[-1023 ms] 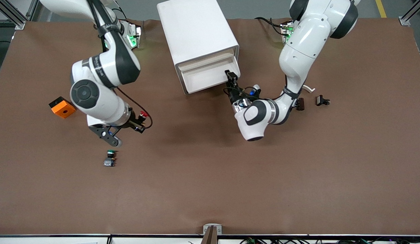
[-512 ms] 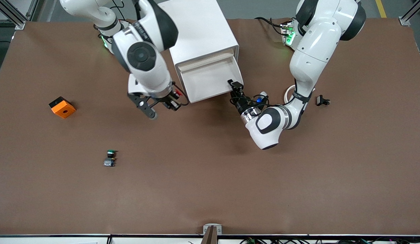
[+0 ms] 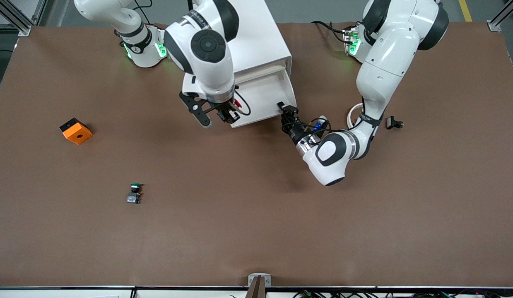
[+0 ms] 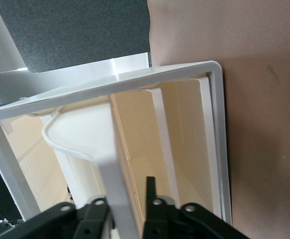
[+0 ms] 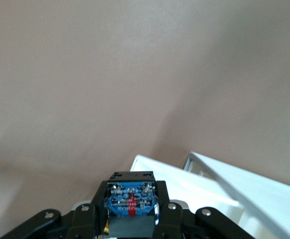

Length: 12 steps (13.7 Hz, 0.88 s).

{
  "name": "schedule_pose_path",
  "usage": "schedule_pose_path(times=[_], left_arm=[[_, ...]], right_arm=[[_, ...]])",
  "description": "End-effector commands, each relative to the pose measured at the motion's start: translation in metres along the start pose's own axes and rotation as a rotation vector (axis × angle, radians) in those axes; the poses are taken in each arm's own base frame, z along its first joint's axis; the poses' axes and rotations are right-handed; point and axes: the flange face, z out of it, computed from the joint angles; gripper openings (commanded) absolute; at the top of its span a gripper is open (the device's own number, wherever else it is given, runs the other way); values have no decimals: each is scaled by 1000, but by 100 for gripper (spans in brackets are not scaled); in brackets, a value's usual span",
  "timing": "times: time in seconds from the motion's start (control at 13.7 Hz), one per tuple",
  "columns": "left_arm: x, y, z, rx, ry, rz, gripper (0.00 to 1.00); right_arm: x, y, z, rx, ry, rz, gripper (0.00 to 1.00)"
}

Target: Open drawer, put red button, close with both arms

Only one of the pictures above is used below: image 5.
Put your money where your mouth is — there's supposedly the red push button switch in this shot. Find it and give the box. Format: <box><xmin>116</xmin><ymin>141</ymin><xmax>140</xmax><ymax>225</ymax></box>
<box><xmin>104</xmin><ymin>170</ymin><xmax>160</xmax><ymax>236</ymax></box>

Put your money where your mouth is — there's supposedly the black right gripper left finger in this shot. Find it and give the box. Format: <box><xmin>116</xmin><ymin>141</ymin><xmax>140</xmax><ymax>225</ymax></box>
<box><xmin>0</xmin><ymin>181</ymin><xmax>109</xmax><ymax>239</ymax></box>

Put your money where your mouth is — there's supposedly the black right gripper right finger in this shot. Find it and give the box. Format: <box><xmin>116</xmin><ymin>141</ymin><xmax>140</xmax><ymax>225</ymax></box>
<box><xmin>152</xmin><ymin>180</ymin><xmax>257</xmax><ymax>239</ymax></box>

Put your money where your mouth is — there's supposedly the white plastic drawer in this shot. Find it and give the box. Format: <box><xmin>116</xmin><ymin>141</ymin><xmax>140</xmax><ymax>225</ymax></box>
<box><xmin>129</xmin><ymin>154</ymin><xmax>245</xmax><ymax>226</ymax></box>

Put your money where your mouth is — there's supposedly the white drawer cabinet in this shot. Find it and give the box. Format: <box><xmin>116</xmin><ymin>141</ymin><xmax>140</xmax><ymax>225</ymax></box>
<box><xmin>182</xmin><ymin>151</ymin><xmax>290</xmax><ymax>239</ymax></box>

